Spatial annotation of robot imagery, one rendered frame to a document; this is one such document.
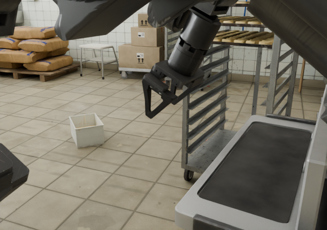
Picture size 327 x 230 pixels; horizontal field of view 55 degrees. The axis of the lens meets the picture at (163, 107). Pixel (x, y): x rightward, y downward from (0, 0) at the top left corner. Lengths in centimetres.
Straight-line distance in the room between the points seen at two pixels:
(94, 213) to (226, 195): 153
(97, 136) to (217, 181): 222
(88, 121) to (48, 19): 325
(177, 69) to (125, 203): 135
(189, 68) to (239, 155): 25
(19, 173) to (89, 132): 216
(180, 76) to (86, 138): 197
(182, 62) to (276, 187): 32
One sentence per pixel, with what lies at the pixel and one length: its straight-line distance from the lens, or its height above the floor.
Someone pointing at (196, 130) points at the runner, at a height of 32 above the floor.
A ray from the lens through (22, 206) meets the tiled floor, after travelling 196.
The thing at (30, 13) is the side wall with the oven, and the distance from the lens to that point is 596.
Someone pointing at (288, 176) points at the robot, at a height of 91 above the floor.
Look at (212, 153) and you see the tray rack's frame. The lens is 203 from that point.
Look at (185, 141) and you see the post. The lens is 182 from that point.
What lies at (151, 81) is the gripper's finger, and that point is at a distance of 55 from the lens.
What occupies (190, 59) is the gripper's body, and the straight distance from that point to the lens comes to 56.
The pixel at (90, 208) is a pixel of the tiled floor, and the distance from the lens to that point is 183.
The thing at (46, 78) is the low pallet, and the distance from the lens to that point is 468.
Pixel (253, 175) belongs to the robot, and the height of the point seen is 91.
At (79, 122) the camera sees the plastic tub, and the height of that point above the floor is 9.
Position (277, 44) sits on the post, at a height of 88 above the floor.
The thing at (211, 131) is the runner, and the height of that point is 23.
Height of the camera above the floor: 107
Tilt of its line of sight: 19 degrees down
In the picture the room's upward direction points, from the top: straight up
